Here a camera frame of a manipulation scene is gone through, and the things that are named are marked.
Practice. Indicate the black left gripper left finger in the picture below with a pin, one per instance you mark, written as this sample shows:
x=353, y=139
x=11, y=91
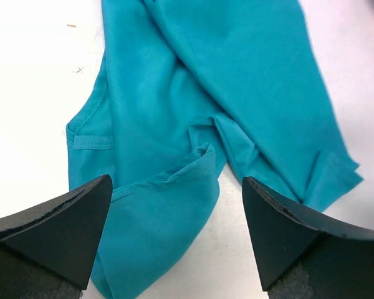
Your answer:
x=48, y=250

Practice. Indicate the teal t shirt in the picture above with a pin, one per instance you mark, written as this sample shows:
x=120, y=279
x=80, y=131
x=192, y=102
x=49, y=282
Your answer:
x=184, y=88

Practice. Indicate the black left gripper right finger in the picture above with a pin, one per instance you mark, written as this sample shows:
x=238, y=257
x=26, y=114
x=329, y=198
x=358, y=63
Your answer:
x=302, y=253

